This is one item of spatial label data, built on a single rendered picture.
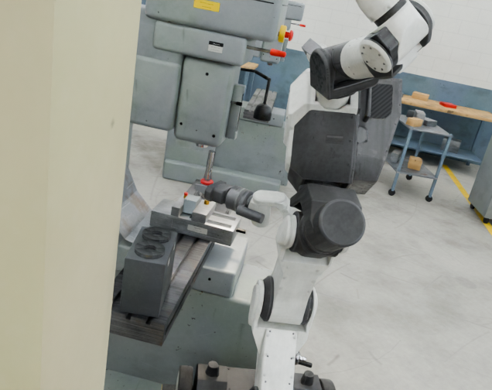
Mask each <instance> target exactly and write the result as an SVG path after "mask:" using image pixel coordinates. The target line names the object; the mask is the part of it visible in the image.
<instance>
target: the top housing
mask: <svg viewBox="0 0 492 390"><path fill-rule="evenodd" d="M288 3H289V0H146V3H145V14H146V16H148V17H149V18H150V19H158V20H162V21H166V22H172V23H176V24H180V25H185V26H192V27H195V28H199V29H206V30H210V31H214V32H219V33H226V34H230V35H234V36H240V37H244V38H249V39H256V40H260V41H264V42H268V43H271V42H274V41H276V40H277V39H278V32H279V30H280V28H281V25H284V23H285V16H286V12H287V8H288Z"/></svg>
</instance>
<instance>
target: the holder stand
mask: <svg viewBox="0 0 492 390"><path fill-rule="evenodd" d="M177 235H178V233H177V232H174V231H168V230H166V229H165V228H162V227H144V226H142V227H141V229H140V231H139V233H138V235H137V237H136V239H135V240H134V242H133V244H132V246H131V248H130V249H129V251H128V254H127V255H126V257H125V264H124V272H123V279H122V287H121V302H120V309H119V310H120V311H121V312H126V313H134V314H138V315H143V316H151V317H156V318H158V317H159V314H160V312H161V309H162V305H163V303H164V300H165V298H166V293H167V290H168V288H169V284H170V281H171V278H172V272H173V262H174V256H175V250H176V241H177Z"/></svg>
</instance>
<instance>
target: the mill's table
mask: <svg viewBox="0 0 492 390"><path fill-rule="evenodd" d="M196 183H197V184H200V180H198V179H196V180H195V182H194V183H193V184H192V185H191V187H190V188H189V189H188V190H187V193H188V194H191V195H194V196H198V197H199V195H198V193H199V191H197V190H195V189H194V187H195V184H196ZM215 203H216V202H215ZM214 211H216V212H220V213H223V214H229V215H230V213H231V211H232V210H230V209H227V208H226V205H225V204H219V203H216V206H215V210H214ZM214 244H215V242H212V241H207V240H203V239H201V238H195V237H192V236H189V235H186V234H180V233H178V235H177V241H176V250H175V256H174V262H173V272H172V278H171V281H170V284H169V288H168V290H167V293H166V298H165V300H164V303H163V305H162V309H161V312H160V314H159V317H158V318H156V317H151V316H143V315H138V314H134V313H126V312H121V311H120V310H119V309H120V302H121V287H122V279H123V272H124V268H123V269H122V270H121V271H120V273H119V274H118V275H117V276H116V278H115V279H114V291H113V299H112V307H111V322H110V330H109V333H112V334H117V335H120V336H123V337H129V338H131V339H135V340H140V341H144V342H146V343H150V344H155V345H158V346H162V345H163V343H164V341H165V339H166V337H167V335H168V333H169V331H170V329H171V328H172V326H173V324H174V322H175V320H176V318H177V316H178V314H179V312H180V310H181V308H182V306H183V304H184V302H185V301H186V298H187V296H188V295H189V293H190V290H191V289H192V287H193V284H194V283H195V281H196V278H197V276H198V275H199V274H200V271H201V269H202V268H203V265H204V263H205V261H206V260H207V257H208V255H209V254H210V251H211V250H212V248H213V246H214Z"/></svg>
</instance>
